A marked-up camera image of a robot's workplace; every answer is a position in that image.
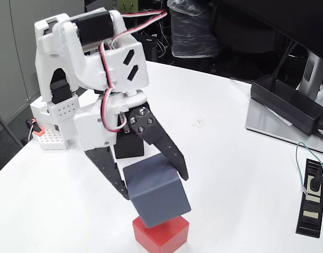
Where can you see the black computer case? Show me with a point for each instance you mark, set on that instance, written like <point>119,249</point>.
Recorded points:
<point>150,50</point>

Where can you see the clear tape with X mark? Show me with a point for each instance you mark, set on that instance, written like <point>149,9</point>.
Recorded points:
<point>199,122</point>

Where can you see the red block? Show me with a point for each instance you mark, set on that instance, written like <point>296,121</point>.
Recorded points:
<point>171,234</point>

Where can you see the white paper sheet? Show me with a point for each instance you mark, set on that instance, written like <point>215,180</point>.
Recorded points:
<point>282,120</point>

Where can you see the silver monitor base plate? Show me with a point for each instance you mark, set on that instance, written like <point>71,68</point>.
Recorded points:
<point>261,124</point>

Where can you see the black power strip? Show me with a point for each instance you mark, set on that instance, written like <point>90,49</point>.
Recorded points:
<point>308,221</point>

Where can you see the black monitor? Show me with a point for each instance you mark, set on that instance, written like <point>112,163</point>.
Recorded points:
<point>295,21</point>

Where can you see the grey block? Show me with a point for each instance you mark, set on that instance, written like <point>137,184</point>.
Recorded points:
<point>156,195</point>

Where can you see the black block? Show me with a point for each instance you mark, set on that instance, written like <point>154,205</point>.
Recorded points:
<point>129,150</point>

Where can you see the white perforated table clamp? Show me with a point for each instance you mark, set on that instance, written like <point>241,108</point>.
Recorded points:
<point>53,139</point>

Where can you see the black power adapter brick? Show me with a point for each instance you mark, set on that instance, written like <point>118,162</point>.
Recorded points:
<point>282,102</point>

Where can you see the black power plug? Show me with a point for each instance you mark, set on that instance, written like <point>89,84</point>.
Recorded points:
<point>314,183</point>

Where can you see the green circuit board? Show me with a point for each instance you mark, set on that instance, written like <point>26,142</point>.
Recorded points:
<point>128,6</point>

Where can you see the silver monitor stand neck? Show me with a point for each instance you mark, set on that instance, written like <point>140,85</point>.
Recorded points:
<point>312,68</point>

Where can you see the plastic-wrapped black bin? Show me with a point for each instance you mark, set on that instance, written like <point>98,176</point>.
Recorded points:
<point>193,34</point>

